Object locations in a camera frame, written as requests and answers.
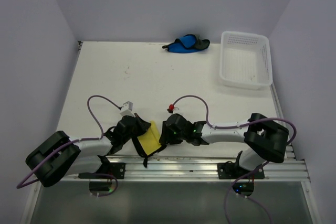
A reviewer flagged yellow towel black trim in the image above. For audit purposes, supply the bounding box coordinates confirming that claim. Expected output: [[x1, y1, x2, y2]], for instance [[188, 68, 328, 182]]
[[132, 121, 167, 168]]

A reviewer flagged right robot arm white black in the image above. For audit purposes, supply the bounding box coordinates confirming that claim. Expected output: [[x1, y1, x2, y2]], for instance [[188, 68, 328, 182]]
[[159, 113, 289, 178]]

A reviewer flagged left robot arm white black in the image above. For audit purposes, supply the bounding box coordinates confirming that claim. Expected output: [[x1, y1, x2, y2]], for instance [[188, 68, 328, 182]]
[[25, 114, 151, 187]]

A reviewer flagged blue towel dark trim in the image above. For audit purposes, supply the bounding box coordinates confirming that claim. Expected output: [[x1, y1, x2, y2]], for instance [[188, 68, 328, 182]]
[[162, 34, 211, 54]]

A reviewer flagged white plastic basket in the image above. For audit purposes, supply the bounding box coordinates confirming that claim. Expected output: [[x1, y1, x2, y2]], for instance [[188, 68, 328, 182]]
[[219, 31, 273, 90]]

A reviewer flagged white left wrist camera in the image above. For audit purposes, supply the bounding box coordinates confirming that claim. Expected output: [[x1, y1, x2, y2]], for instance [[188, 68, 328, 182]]
[[120, 101, 134, 117]]

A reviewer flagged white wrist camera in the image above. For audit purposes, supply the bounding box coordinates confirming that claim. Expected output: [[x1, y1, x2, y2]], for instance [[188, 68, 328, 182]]
[[120, 101, 134, 117], [167, 104, 179, 113]]

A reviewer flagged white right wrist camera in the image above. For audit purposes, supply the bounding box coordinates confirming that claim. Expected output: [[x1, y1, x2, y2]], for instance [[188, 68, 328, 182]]
[[167, 104, 179, 113]]

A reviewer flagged aluminium mounting rail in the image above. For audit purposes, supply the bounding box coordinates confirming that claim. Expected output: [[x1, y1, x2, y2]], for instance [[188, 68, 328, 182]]
[[34, 155, 312, 183]]

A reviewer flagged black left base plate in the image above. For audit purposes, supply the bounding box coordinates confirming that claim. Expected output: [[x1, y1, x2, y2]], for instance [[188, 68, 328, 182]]
[[78, 163, 125, 179]]

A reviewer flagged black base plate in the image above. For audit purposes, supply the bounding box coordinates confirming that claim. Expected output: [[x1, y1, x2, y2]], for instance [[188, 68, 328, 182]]
[[78, 163, 125, 179], [217, 161, 249, 179]]

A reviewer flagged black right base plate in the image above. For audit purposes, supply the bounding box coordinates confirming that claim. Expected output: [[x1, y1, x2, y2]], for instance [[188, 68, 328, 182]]
[[217, 161, 249, 179]]

